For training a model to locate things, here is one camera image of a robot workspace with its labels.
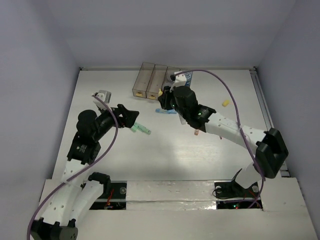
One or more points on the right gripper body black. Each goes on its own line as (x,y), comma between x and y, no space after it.
(185,114)

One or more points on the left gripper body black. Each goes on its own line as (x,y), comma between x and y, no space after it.
(122,116)

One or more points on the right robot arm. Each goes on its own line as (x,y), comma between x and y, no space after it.
(267,146)

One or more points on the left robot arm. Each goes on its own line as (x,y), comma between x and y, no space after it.
(59,214)

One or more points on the blue correction tape pen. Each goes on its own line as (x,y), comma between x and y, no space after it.
(163,111)

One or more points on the green correction tape pen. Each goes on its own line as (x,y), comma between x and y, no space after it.
(139,127)

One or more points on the green highlighter marker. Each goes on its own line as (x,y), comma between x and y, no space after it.
(182,120)

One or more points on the orange correction tape pen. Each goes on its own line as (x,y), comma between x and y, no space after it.
(196,132)

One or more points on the smoked drawer box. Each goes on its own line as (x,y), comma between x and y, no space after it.
(156,81)
(171,71)
(189,77)
(142,81)

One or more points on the yellow marker cap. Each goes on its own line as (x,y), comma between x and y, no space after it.
(225,103)

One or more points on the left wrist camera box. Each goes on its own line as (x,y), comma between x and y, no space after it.
(104,95)

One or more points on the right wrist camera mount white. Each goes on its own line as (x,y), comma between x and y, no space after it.
(178,80)

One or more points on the silver foil front rail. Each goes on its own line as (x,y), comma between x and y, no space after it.
(181,195)

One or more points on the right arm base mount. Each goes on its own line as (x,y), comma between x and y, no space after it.
(230,195)

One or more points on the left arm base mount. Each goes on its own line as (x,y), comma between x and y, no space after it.
(114,193)

